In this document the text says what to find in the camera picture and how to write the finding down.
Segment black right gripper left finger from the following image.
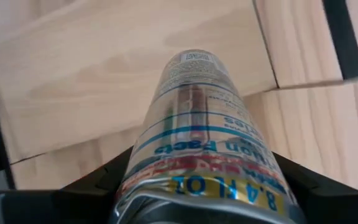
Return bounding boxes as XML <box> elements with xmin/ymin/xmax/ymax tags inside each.
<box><xmin>0</xmin><ymin>145</ymin><xmax>134</xmax><ymax>224</ymax></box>

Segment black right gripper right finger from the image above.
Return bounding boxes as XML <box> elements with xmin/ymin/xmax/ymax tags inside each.
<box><xmin>272</xmin><ymin>151</ymin><xmax>358</xmax><ymax>224</ymax></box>

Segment silver slim can blue tab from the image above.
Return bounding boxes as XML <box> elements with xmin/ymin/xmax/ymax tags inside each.
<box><xmin>108</xmin><ymin>49</ymin><xmax>308</xmax><ymax>224</ymax></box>

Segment wooden shelf black metal ends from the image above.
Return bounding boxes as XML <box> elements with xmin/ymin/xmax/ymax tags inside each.
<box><xmin>0</xmin><ymin>0</ymin><xmax>358</xmax><ymax>190</ymax></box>

